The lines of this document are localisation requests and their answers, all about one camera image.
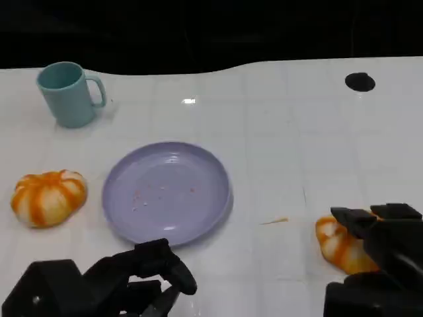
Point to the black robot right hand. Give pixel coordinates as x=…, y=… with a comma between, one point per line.
x=396, y=241

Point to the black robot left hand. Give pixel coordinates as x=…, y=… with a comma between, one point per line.
x=142, y=274

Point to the orange white toy bread roll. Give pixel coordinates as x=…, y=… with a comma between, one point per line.
x=343, y=251
x=48, y=198

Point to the lilac plate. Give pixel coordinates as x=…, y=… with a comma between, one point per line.
x=165, y=195

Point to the thin tan scrap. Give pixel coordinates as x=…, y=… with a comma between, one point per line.
x=274, y=221

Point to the black round table grommet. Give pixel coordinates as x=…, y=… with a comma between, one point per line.
x=360, y=81

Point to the pale green mug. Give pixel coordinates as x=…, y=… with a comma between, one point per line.
x=67, y=99

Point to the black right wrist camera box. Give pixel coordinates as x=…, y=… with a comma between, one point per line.
x=370, y=297

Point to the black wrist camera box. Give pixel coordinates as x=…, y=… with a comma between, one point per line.
x=44, y=292
x=370, y=297

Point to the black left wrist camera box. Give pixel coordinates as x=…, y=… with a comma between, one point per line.
x=44, y=292

